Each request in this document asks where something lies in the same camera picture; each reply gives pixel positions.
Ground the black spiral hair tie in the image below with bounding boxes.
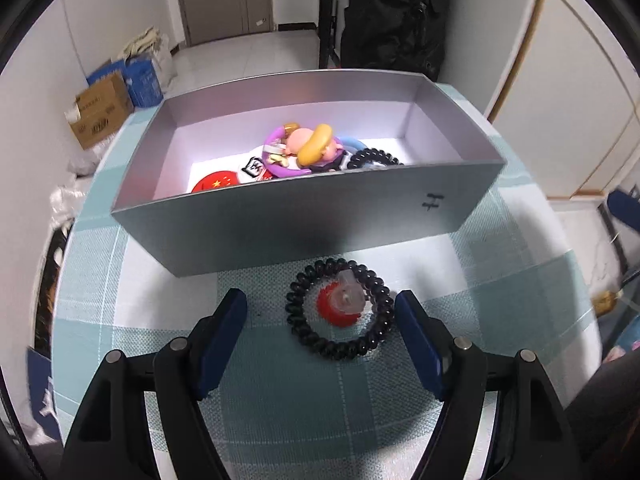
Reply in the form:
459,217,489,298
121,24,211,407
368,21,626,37
284,257,394,360
346,146,406,172

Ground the red round badge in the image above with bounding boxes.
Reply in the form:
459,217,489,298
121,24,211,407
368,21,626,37
316,282,367,328

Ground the red china flag badge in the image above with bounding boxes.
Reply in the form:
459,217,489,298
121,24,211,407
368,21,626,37
191,170,240,193

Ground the white round badge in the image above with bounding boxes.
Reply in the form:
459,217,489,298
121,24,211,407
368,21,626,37
240,146,276,183

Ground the purple ring cartoon charm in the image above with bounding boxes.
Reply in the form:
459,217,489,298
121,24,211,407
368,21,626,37
262,122,364,179

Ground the dark blue paper bag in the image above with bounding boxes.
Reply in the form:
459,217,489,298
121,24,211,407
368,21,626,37
26,348,62,442

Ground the teal plaid tablecloth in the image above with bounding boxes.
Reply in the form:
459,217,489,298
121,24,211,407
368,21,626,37
51,81,603,480

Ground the grey plastic parcel bag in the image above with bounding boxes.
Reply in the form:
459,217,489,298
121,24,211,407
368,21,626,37
50,150,101,229

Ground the grey cardboard storage box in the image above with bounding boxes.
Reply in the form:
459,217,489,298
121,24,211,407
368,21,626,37
112,70,504,278

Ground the black hanging garment bag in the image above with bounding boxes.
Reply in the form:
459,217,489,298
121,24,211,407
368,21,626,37
340,0,450,81

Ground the brown cardboard box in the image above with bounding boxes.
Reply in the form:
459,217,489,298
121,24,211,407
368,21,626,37
64,72,134,150

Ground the black metal rack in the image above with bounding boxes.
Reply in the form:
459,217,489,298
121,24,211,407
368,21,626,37
317,0,344,70

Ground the blue cardboard box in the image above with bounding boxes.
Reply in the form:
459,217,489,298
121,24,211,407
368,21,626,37
87,58,164,108

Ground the beige canvas tote bag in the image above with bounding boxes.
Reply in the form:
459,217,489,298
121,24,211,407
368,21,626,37
117,27,177,91

